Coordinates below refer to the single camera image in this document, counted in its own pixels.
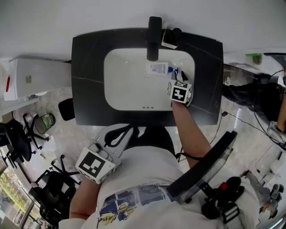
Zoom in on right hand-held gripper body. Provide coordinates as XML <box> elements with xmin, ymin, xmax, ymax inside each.
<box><xmin>166</xmin><ymin>75</ymin><xmax>193</xmax><ymax>108</ymax></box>

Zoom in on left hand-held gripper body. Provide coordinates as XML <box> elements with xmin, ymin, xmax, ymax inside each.
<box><xmin>75</xmin><ymin>140</ymin><xmax>123</xmax><ymax>185</ymax></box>

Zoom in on white bottle with blue cap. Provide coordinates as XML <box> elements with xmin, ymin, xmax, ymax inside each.
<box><xmin>144</xmin><ymin>62</ymin><xmax>181</xmax><ymax>77</ymax></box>

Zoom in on person's left forearm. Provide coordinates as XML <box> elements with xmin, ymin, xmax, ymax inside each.
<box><xmin>69</xmin><ymin>178</ymin><xmax>101</xmax><ymax>221</ymax></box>

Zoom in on person's right forearm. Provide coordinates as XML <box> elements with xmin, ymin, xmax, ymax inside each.
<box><xmin>170</xmin><ymin>102</ymin><xmax>212</xmax><ymax>169</ymax></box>

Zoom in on person's black trousers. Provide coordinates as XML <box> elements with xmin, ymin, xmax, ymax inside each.
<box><xmin>127</xmin><ymin>125</ymin><xmax>176</xmax><ymax>157</ymax></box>

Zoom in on person's white printed shirt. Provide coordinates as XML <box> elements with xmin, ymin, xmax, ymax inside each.
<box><xmin>58</xmin><ymin>145</ymin><xmax>261</xmax><ymax>229</ymax></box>

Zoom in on black faucet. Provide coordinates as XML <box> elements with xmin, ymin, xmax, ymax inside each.
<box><xmin>146</xmin><ymin>16</ymin><xmax>163</xmax><ymax>62</ymax></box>

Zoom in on black office chair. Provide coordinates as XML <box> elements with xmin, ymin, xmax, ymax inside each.
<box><xmin>0</xmin><ymin>114</ymin><xmax>50</xmax><ymax>164</ymax></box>
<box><xmin>30</xmin><ymin>154</ymin><xmax>81</xmax><ymax>226</ymax></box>

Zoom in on white sink basin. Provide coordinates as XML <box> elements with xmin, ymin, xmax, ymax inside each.
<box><xmin>104</xmin><ymin>48</ymin><xmax>195</xmax><ymax>111</ymax></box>

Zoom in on black floor bin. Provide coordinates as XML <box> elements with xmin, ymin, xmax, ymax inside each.
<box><xmin>58</xmin><ymin>98</ymin><xmax>76</xmax><ymax>122</ymax></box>

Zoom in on white side table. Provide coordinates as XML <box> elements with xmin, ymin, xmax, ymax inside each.
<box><xmin>223</xmin><ymin>48</ymin><xmax>286</xmax><ymax>74</ymax></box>

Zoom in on green mesh waste basket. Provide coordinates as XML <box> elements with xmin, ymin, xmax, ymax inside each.
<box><xmin>34</xmin><ymin>113</ymin><xmax>56</xmax><ymax>135</ymax></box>

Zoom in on white cabinet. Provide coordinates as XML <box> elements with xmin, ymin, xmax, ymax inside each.
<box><xmin>3</xmin><ymin>57</ymin><xmax>72</xmax><ymax>101</ymax></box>

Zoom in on glass window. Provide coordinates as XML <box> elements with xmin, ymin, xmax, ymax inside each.
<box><xmin>0</xmin><ymin>165</ymin><xmax>44</xmax><ymax>229</ymax></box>

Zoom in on white desk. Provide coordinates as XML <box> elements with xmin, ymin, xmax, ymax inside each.
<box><xmin>0</xmin><ymin>97</ymin><xmax>40</xmax><ymax>123</ymax></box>

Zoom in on black white harness buckle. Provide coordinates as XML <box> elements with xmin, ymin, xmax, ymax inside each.
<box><xmin>221</xmin><ymin>204</ymin><xmax>240</xmax><ymax>224</ymax></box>

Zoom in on black cable with plug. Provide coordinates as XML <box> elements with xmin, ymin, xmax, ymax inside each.
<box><xmin>210</xmin><ymin>111</ymin><xmax>272</xmax><ymax>144</ymax></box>

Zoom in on black monitor cable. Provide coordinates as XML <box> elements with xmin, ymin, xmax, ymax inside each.
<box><xmin>176</xmin><ymin>152</ymin><xmax>202</xmax><ymax>163</ymax></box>

